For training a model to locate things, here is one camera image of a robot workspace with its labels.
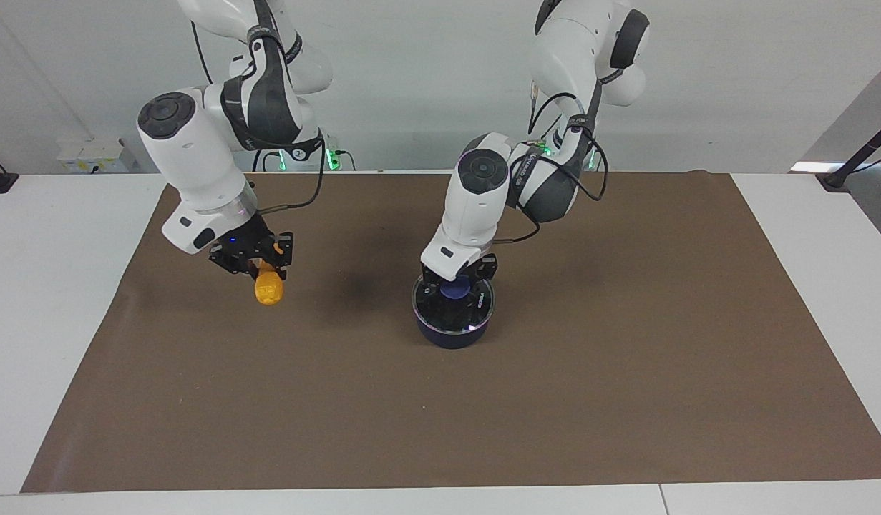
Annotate dark pot with blue handle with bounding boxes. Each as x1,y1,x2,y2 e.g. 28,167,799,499
414,280,495,350

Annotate yellow corn cob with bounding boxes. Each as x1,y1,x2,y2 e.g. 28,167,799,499
254,260,285,307

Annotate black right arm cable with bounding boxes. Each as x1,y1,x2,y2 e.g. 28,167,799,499
190,20,328,214

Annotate glass lid with blue knob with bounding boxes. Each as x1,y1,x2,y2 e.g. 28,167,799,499
412,272,496,334

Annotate brown table mat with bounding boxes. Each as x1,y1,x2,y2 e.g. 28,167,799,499
20,170,881,494

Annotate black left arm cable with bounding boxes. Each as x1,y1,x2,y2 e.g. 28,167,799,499
492,79,610,245

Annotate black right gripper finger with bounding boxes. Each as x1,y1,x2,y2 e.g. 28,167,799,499
209,245,259,279
268,230,295,282

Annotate white power strip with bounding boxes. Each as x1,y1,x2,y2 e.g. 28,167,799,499
56,138,130,175

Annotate black stand leg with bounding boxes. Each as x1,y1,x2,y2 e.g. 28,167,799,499
816,114,881,192

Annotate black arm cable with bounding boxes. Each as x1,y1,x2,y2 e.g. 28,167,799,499
190,20,328,214
492,79,610,245

